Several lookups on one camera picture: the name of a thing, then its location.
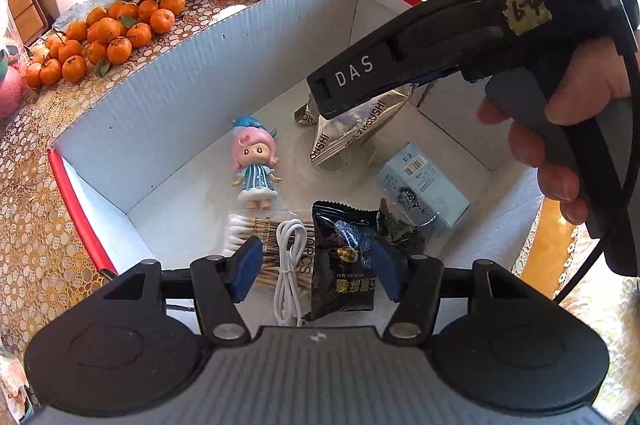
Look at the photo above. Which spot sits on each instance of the pile of tangerines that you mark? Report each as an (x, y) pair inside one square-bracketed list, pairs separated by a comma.
[(110, 35)]

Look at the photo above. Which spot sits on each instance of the grey cloth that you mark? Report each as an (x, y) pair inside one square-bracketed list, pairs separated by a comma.
[(90, 5)]

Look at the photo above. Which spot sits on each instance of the clear bag of black bits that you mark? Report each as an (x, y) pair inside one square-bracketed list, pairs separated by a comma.
[(400, 225)]

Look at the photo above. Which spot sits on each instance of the wooden cabinet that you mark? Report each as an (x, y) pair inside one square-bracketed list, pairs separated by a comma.
[(27, 10)]

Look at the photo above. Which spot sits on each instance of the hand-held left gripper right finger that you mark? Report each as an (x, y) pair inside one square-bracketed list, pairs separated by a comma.
[(390, 270)]

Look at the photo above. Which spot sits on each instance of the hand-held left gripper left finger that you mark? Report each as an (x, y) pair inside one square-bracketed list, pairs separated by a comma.
[(247, 270)]

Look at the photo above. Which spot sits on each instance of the red apple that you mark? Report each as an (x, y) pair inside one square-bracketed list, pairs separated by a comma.
[(10, 92)]

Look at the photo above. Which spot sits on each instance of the red cardboard box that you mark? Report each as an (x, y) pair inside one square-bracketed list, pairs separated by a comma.
[(200, 80)]

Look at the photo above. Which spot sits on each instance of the person's right hand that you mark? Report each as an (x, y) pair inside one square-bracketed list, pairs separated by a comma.
[(590, 80)]

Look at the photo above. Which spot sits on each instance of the bag of cotton swabs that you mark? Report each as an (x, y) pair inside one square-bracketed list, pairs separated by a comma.
[(250, 230)]

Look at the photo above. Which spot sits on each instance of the black snack packet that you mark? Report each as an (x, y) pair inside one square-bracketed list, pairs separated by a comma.
[(340, 275)]

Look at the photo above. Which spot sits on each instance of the foil snack packet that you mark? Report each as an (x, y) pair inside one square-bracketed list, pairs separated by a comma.
[(345, 135)]

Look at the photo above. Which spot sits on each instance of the light blue small box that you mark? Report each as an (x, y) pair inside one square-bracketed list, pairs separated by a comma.
[(430, 185)]

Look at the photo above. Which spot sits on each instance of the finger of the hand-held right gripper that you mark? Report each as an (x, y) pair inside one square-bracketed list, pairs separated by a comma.
[(432, 80), (380, 70)]

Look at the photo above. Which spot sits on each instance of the pink-haired doll figurine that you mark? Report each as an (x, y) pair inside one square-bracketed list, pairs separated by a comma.
[(255, 165)]

